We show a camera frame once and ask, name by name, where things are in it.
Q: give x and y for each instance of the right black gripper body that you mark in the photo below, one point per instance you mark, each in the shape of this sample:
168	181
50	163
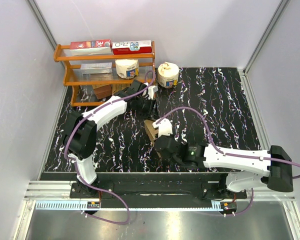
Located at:
176	160

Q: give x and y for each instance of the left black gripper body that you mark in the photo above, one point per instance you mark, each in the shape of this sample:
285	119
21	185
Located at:
144	107

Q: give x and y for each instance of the brown cardboard express box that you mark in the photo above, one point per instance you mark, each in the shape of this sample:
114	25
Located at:
151	131

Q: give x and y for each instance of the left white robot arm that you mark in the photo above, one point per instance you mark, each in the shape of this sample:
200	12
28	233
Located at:
80	131

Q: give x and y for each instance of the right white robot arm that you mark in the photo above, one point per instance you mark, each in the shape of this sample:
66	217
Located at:
252	168

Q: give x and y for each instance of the middle small cardboard box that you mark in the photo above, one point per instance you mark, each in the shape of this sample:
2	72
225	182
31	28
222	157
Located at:
119	87

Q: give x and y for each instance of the dark brown small box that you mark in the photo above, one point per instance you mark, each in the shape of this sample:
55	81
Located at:
102	91

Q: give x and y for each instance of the red white toothpaste box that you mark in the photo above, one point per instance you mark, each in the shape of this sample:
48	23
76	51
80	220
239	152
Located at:
132	47

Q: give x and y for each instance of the red silver toothpaste box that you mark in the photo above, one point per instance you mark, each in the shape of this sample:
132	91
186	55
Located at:
91	47

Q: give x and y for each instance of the toilet paper roll on shelf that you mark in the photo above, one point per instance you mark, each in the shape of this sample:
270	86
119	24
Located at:
127	68

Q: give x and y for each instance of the toilet paper roll on table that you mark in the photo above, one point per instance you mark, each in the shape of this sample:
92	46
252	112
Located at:
168	75

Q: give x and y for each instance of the orange wooden shelf rack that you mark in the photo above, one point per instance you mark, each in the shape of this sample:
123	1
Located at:
83	94

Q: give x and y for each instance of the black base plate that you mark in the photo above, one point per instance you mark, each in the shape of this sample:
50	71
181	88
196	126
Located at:
184	190

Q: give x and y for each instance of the aluminium frame rail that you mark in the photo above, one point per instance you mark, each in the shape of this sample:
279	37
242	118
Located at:
60	190

